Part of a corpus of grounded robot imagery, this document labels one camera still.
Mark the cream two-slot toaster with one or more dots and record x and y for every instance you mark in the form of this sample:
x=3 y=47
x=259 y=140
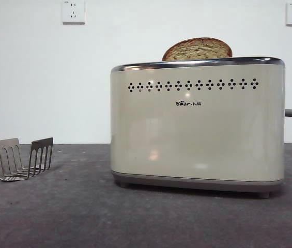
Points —
x=197 y=129

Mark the grey toaster lever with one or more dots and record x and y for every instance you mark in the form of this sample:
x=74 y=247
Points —
x=290 y=112

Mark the metal slotted bread rack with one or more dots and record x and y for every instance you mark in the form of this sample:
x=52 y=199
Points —
x=38 y=152

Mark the brown toasted bread slice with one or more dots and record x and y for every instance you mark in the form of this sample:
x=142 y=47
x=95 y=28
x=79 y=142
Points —
x=197 y=50

